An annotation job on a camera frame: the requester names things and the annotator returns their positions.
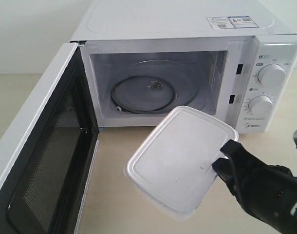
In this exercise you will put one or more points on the upper white control knob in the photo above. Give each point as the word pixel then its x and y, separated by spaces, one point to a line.
pixel 271 75

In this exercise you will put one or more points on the white control knob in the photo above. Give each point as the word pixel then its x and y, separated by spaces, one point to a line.
pixel 271 75
pixel 260 105

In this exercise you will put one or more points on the lower white control knob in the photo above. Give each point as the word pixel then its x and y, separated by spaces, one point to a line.
pixel 260 105

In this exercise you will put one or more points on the glass turntable plate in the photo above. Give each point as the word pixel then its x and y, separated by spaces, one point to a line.
pixel 154 87

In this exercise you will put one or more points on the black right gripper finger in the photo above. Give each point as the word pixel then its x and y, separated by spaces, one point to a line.
pixel 228 170
pixel 239 156

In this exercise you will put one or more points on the white microwave oven body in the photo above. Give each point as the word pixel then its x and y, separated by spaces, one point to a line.
pixel 115 34

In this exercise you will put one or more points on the white plastic lidded container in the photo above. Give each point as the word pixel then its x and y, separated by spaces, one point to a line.
pixel 173 165

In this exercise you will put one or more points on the white microwave door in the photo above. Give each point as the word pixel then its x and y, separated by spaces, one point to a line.
pixel 48 151

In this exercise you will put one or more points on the blue white warning sticker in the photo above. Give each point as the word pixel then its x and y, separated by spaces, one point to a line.
pixel 231 22

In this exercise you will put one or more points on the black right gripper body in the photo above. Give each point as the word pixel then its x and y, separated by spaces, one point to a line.
pixel 269 194

